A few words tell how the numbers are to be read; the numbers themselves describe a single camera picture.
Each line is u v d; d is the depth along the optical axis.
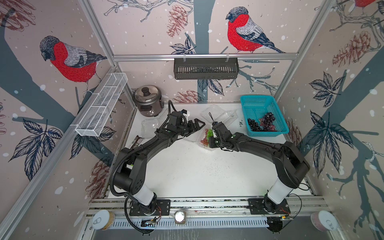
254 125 1.03
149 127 1.08
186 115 0.83
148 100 1.00
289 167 0.45
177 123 0.70
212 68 1.07
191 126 0.77
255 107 1.17
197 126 0.77
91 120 0.71
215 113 1.18
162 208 0.73
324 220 0.66
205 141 0.97
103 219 0.67
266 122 1.01
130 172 0.45
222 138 0.70
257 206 0.73
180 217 0.62
